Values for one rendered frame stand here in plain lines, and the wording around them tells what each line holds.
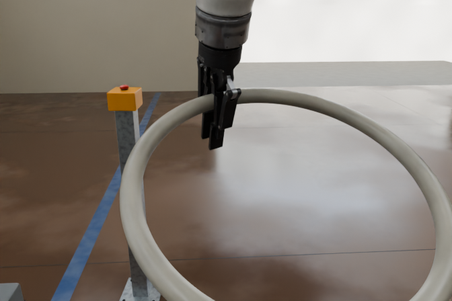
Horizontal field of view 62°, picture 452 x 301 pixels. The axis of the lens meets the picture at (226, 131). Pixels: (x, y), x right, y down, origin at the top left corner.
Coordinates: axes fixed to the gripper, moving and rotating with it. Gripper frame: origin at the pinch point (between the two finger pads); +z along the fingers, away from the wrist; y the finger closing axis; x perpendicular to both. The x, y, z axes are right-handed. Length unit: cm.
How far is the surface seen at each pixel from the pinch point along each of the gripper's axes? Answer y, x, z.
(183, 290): 32.6, -20.5, -9.7
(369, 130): 18.9, 21.7, -8.2
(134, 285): -45, -11, 137
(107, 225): -111, -11, 173
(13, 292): -5, -46, 39
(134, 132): -73, 3, 61
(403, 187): -51, 215, 173
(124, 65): -499, 105, 294
